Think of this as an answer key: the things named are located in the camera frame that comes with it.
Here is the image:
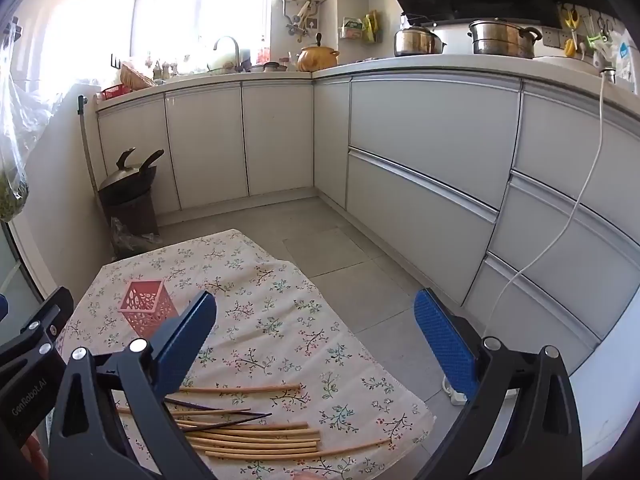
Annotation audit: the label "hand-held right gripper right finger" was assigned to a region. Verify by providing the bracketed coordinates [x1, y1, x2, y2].
[413, 288, 584, 480]

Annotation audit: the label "person's left hand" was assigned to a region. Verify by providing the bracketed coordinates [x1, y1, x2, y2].
[24, 434, 52, 480]

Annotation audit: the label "wicker basket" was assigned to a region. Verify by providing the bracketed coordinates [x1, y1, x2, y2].
[120, 61, 157, 89]

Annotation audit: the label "wall rack with packets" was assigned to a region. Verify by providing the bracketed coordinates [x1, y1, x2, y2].
[340, 9, 382, 44]

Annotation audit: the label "white sink cabinet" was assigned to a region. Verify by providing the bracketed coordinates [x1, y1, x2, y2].
[96, 72, 317, 215]

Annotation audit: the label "window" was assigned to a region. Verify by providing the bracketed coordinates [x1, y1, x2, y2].
[131, 0, 275, 62]

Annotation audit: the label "white power strip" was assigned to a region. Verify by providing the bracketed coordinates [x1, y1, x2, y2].
[442, 377, 469, 406]

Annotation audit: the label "black wok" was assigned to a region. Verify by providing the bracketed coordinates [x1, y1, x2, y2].
[98, 149, 166, 207]

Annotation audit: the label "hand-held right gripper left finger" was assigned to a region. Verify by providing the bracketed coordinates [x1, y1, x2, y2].
[48, 290, 217, 480]

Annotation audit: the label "dark wooden chopstick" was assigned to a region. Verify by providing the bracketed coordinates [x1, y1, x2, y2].
[165, 396, 273, 420]
[175, 412, 273, 432]

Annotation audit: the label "floral tablecloth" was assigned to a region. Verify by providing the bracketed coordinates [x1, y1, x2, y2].
[52, 229, 435, 480]

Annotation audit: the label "white and blue bag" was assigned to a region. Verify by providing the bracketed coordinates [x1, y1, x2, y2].
[611, 34, 640, 97]

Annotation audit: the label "orange clay pot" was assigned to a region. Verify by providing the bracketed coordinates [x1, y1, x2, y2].
[297, 33, 341, 72]

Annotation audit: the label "plastic bag of greens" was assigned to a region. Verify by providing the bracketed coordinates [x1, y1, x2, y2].
[0, 65, 63, 224]

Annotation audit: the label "chrome faucet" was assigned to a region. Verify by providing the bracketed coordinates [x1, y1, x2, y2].
[213, 36, 243, 74]

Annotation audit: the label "white cable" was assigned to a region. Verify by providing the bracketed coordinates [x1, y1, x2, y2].
[486, 72, 610, 337]

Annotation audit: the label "pile of bamboo chopsticks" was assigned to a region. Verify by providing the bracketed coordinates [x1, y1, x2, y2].
[116, 383, 390, 461]

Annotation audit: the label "large steel stockpot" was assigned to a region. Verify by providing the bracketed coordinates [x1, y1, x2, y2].
[468, 18, 544, 59]

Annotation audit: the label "long grey handle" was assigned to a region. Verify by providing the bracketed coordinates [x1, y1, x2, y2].
[76, 94, 102, 197]

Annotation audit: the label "steel pot with lid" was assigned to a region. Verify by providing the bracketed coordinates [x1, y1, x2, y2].
[393, 24, 447, 57]

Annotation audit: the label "crumpled clear plastic bag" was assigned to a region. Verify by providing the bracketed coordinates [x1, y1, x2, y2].
[110, 217, 162, 257]

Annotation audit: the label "red plastic basket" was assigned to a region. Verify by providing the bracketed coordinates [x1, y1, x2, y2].
[99, 83, 134, 102]

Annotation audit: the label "steel wok lid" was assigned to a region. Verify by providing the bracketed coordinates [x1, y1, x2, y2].
[101, 148, 147, 192]

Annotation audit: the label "white drawer cabinet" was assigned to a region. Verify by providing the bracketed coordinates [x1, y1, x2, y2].
[312, 55, 640, 377]

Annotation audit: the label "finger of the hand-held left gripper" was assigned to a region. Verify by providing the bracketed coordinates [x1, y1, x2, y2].
[0, 286, 75, 379]

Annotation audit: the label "pink plastic utensil basket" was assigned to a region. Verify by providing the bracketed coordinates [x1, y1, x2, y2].
[117, 280, 180, 340]

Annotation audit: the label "dark stool under wok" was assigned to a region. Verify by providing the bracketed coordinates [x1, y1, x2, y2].
[100, 191, 161, 242]

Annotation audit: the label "yellow scissors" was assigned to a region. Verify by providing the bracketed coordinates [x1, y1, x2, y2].
[561, 4, 582, 57]

